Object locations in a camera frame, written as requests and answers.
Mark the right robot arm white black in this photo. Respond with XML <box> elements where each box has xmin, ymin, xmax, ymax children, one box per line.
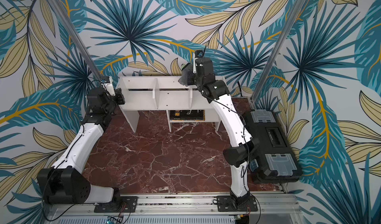
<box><xmin>179</xmin><ymin>57</ymin><xmax>254</xmax><ymax>209</ymax></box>

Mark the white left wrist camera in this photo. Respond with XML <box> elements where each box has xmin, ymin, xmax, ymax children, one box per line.
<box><xmin>101</xmin><ymin>76</ymin><xmax>116</xmax><ymax>97</ymax></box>

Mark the green circuit board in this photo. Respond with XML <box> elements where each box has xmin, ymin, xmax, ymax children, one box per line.
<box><xmin>105</xmin><ymin>216</ymin><xmax>123</xmax><ymax>224</ymax></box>

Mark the left aluminium corner post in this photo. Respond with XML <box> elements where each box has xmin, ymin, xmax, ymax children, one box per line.
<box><xmin>47</xmin><ymin>0</ymin><xmax>101</xmax><ymax>80</ymax></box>

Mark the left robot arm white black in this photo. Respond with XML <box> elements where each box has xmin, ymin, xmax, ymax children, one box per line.
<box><xmin>37</xmin><ymin>85</ymin><xmax>125</xmax><ymax>205</ymax></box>

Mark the black plastic toolbox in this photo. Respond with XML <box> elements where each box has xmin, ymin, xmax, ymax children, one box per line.
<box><xmin>238</xmin><ymin>110</ymin><xmax>302</xmax><ymax>184</ymax></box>

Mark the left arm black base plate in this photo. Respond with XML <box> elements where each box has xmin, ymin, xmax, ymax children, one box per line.
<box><xmin>94</xmin><ymin>196</ymin><xmax>138</xmax><ymax>213</ymax></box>

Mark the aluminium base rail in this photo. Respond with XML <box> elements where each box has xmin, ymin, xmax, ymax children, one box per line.
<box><xmin>47</xmin><ymin>192</ymin><xmax>306</xmax><ymax>224</ymax></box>

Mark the aluminium corner post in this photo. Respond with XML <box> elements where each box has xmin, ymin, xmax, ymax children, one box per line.
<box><xmin>47</xmin><ymin>0</ymin><xmax>101</xmax><ymax>80</ymax></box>
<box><xmin>251</xmin><ymin>0</ymin><xmax>306</xmax><ymax>105</ymax></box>

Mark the grey and green microfibre cloth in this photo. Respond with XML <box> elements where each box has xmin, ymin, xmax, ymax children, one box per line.
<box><xmin>178</xmin><ymin>63</ymin><xmax>196</xmax><ymax>87</ymax></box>

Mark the right aluminium corner post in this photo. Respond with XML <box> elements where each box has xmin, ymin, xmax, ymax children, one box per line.
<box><xmin>251</xmin><ymin>0</ymin><xmax>306</xmax><ymax>105</ymax></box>

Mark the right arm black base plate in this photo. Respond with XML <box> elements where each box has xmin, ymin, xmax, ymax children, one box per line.
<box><xmin>212</xmin><ymin>195</ymin><xmax>259</xmax><ymax>213</ymax></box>

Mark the white wooden bookshelf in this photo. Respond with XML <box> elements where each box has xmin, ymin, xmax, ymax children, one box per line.
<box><xmin>117</xmin><ymin>76</ymin><xmax>221</xmax><ymax>132</ymax></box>

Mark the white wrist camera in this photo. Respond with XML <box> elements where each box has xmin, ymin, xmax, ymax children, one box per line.
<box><xmin>192</xmin><ymin>50</ymin><xmax>205</xmax><ymax>74</ymax></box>
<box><xmin>101</xmin><ymin>76</ymin><xmax>116</xmax><ymax>97</ymax></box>

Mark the black book with yellow text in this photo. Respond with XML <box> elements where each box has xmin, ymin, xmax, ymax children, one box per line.
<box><xmin>169</xmin><ymin>110</ymin><xmax>205</xmax><ymax>121</ymax></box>

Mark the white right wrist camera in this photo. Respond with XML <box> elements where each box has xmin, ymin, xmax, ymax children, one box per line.
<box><xmin>192</xmin><ymin>50</ymin><xmax>205</xmax><ymax>74</ymax></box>

